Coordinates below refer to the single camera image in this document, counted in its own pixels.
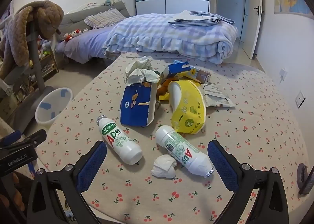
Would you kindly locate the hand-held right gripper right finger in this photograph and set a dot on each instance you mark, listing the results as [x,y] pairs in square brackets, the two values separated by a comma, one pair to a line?
[222,165]

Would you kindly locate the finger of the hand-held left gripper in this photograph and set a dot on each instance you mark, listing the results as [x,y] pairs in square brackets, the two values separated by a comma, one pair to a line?
[9,138]
[36,137]

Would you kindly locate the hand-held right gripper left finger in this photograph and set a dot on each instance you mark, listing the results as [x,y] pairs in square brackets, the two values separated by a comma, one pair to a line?
[90,165]

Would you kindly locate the white plastic waste bin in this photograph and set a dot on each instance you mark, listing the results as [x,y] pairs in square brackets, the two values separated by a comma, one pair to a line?
[52,116]

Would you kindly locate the white green label bottle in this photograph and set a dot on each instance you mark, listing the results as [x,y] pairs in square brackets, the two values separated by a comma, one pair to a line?
[117,140]
[181,148]

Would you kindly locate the white tissue ball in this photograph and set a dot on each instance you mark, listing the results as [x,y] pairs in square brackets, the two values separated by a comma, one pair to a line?
[163,166]

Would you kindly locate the yellow paper bowl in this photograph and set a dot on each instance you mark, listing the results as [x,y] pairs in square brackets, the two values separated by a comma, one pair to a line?
[189,111]

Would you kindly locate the large blue cardboard box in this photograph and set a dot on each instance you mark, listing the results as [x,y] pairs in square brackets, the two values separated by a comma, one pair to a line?
[133,106]

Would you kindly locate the white tissue paper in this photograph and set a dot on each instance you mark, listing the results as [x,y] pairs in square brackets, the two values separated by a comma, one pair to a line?
[137,73]

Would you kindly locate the person's left hand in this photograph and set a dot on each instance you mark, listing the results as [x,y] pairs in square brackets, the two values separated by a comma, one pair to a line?
[18,199]

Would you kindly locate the cream floral cloth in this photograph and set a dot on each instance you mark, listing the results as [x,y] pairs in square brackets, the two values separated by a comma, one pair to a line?
[6,126]

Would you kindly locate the blue flat packet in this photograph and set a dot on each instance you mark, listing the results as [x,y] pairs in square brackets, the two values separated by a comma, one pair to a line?
[31,170]

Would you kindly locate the grey adjustable chair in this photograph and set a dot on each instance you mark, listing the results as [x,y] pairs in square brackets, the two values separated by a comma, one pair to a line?
[36,67]

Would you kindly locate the wooden toy shelf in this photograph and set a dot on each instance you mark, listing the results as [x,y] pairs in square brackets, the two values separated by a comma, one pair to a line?
[47,63]

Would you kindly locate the dark grey slipper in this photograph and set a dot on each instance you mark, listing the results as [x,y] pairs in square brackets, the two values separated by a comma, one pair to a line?
[304,177]

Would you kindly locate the yellow wrapper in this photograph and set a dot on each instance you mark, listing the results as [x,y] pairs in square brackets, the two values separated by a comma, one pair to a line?
[164,96]

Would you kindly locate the brown snack carton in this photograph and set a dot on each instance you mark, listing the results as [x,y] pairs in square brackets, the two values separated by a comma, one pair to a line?
[200,74]

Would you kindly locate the orange peel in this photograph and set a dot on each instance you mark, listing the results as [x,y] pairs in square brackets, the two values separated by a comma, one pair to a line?
[164,84]

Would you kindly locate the purple bed sheet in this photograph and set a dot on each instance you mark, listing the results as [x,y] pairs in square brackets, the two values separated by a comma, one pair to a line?
[85,47]

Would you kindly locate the small blue carton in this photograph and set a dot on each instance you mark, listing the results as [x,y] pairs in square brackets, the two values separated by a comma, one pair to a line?
[176,68]

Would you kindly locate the red white plush toy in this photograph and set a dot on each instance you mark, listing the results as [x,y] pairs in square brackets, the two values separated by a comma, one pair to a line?
[73,34]

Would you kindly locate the brown plush blanket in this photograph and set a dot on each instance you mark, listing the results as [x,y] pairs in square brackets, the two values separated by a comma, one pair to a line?
[46,18]

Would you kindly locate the grey upholstered headboard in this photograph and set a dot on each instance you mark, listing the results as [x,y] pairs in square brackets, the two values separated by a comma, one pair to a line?
[73,18]

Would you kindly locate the blue checked ruffled blanket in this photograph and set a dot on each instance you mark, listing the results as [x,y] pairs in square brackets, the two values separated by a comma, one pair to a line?
[184,40]

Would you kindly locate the checked pillow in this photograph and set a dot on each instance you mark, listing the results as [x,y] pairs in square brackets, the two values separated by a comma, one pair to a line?
[105,18]

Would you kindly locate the white door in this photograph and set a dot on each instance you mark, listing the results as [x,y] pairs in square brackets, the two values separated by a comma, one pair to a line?
[255,30]

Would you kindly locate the folded striped cloth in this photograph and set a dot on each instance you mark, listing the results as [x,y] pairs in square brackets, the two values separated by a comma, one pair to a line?
[201,21]

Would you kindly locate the plush toys on headboard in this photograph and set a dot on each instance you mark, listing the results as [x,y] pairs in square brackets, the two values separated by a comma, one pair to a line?
[111,1]

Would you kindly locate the white wall switch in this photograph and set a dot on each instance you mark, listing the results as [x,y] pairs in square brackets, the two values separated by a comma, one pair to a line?
[300,99]

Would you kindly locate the white wall socket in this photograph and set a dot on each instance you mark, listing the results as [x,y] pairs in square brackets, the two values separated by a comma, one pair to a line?
[282,75]

